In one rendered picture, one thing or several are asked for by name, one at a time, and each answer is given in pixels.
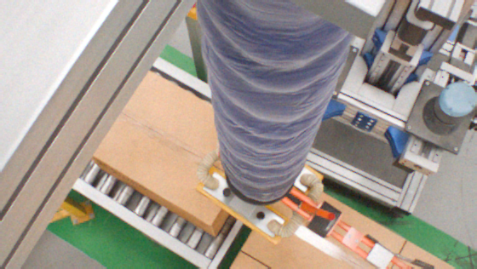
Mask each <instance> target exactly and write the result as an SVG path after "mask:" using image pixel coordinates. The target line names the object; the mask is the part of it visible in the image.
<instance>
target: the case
mask: <svg viewBox="0 0 477 269"><path fill-rule="evenodd" d="M217 141H218V136H217V132H216V126H215V119H214V108H213V106H212V105H210V104H209V103H207V102H205V101H203V100H201V99H200V98H199V97H197V96H195V95H194V94H191V93H189V92H188V91H186V90H184V89H182V88H180V87H178V86H176V85H174V84H173V83H172V82H170V81H169V80H167V79H165V78H163V77H160V76H158V75H157V74H155V73H154V72H151V71H149V72H148V73H147V74H146V76H145V77H144V79H143V81H142V82H141V84H140V85H139V87H138V88H137V90H136V91H135V92H134V93H133V94H132V96H131V97H130V100H129V102H128V104H127V105H126V107H125V108H124V109H123V110H122V111H121V113H120V114H119V116H118V119H117V121H116V122H115V123H114V124H113V126H112V127H111V128H110V130H109V131H108V133H107V134H106V137H105V138H104V140H103V141H102V142H101V144H100V145H99V147H98V148H97V150H96V152H95V154H94V155H93V157H92V158H91V160H92V161H93V162H94V163H95V164H97V166H98V167H99V168H100V169H103V170H104V171H106V172H107V173H108V174H110V175H112V176H113V177H115V178H117V179H118V180H121V181H122V182H124V183H125V184H127V185H129V186H131V187H132V188H133V189H135V190H137V191H138V192H140V193H141V194H143V195H145V196H147V197H149V198H151V199H152V200H154V201H155V202H157V203H159V204H160V205H162V206H163V207H165V208H166V209H168V210H170V211H171V212H174V213H175V214H177V215H179V216H180V217H182V218H184V219H185V220H188V221H189V222H190V223H192V224H193V225H195V226H198V227H200V228H201V229H203V230H204V231H205V232H208V233H209V234H210V235H212V236H213V237H215V238H216V237H217V235H218V234H219V231H220V229H221V228H222V226H223V225H224V223H225V221H226V220H227V217H228V216H229V215H230V214H229V213H228V212H227V211H226V210H224V209H222V208H221V207H219V206H218V204H216V203H214V202H213V201H210V200H209V199H208V198H206V197H205V196H204V195H203V194H202V193H200V192H199V191H197V190H196V189H195V187H196V186H197V185H198V183H199V182H200V181H201V180H199V179H198V175H197V172H198V166H199V165H200V163H201V160H203V157H204V156H206V155H207V154H209V152H212V151H213V150H217V148H216V145H217Z"/></svg>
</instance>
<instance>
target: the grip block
mask: <svg viewBox="0 0 477 269"><path fill-rule="evenodd" d="M318 208H320V209H323V210H326V211H328V212H331V213H332V214H334V215H335V219H334V220H329V219H326V218H323V217H321V216H318V215H316V214H314V213H312V215H311V216H310V218H309V219H308V221H307V222H306V223H305V224H306V225H307V226H306V228H308V229H309V230H311V231H312V232H315V233H316V234H317V235H319V236H320V237H322V238H328V237H329V236H330V234H331V233H332V231H333V230H334V229H335V228H336V226H337V224H338V223H339V221H340V219H341V218H342V215H341V213H342V211H340V210H339V209H337V208H336V207H334V206H331V204H329V203H327V202H326V201H324V202H322V201H320V203H319V206H318Z"/></svg>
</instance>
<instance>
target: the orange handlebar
mask: <svg viewBox="0 0 477 269"><path fill-rule="evenodd" d="M290 194H292V195H293V196H295V197H297V198H299V199H300V200H301V201H303V202H304V203H307V204H310V205H312V206H314V207H316V208H318V206H319V205H318V204H317V203H315V202H314V201H313V200H312V199H310V198H309V197H306V196H305V195H303V194H302V193H301V192H299V191H298V190H297V189H296V188H295V187H293V188H292V190H291V191H290ZM280 202H282V203H284V204H285V205H287V206H288V207H289V208H291V209H293V211H296V212H297V213H298V214H299V215H301V216H303V217H304V218H306V220H308V219H309V218H310V216H311V214H309V213H308V212H307V211H306V210H305V209H302V208H301V207H299V206H298V205H297V204H295V203H294V202H293V201H291V200H290V199H288V198H286V197H285V198H282V199H281V200H280ZM337 225H338V226H339V227H340V228H342V229H343V230H345V231H346V232H347V234H346V236H345V237H344V236H342V235H341V234H339V233H338V232H337V231H335V230H333V231H332V233H331V234H330V236H332V237H333V238H334V239H336V240H338V241H339V242H340V243H341V244H342V245H344V246H345V247H346V248H348V249H350V250H352V251H354V253H356V254H357V255H360V256H362V258H364V259H366V257H367V256H368V254H369V253H366V252H365V251H364V250H363V249H362V248H360V247H359V246H357V245H359V243H360V242H362V243H363V244H365V245H367V246H368V247H370V248H371V249H373V246H374V245H375V243H374V242H372V241H371V240H370V239H369V238H367V237H366V236H365V234H362V233H361V232H359V231H358V230H357V229H355V228H354V227H353V226H349V225H348V224H346V223H345V222H344V221H342V220H340V221H339V223H338V224H337ZM390 262H392V263H393V264H395V265H396V266H398V267H399V269H406V268H407V267H408V266H407V265H406V264H405V263H404V262H403V261H401V260H399V259H398V258H396V257H395V256H394V257H393V259H392V260H391V261H390Z"/></svg>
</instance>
